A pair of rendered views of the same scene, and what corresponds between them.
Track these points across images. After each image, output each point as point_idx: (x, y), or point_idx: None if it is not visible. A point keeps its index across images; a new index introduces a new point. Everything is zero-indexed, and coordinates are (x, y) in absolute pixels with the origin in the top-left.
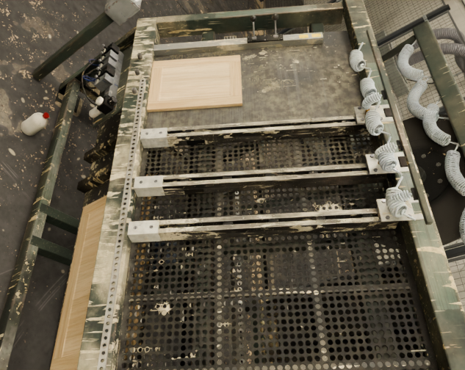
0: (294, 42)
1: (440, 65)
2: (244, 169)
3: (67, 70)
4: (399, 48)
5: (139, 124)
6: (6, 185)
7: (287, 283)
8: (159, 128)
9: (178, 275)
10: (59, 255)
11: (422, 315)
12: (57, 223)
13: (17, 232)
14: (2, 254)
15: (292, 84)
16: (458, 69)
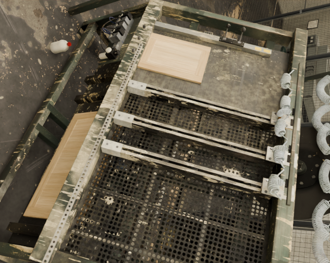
0: (251, 50)
1: None
2: (187, 128)
3: (90, 12)
4: (322, 75)
5: (129, 75)
6: (30, 83)
7: (189, 211)
8: (142, 82)
9: (124, 182)
10: (50, 141)
11: (265, 258)
12: (55, 119)
13: (27, 116)
14: (14, 128)
15: (239, 80)
16: None
